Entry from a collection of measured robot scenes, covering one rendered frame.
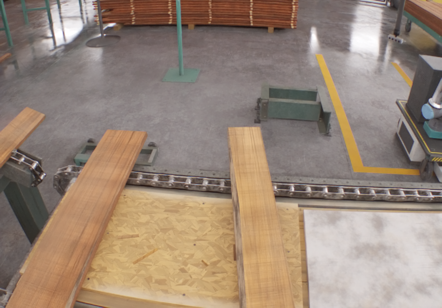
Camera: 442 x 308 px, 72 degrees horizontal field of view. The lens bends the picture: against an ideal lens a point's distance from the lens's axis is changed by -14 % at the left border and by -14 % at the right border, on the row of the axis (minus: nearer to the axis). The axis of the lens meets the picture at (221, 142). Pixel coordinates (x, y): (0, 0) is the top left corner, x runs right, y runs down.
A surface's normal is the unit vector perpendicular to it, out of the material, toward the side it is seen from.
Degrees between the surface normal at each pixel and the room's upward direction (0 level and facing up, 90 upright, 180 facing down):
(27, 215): 90
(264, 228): 0
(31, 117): 22
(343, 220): 0
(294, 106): 90
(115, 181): 0
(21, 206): 90
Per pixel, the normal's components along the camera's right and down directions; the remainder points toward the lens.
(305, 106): -0.11, 0.57
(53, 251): 0.00, -0.82
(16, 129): 0.37, -0.74
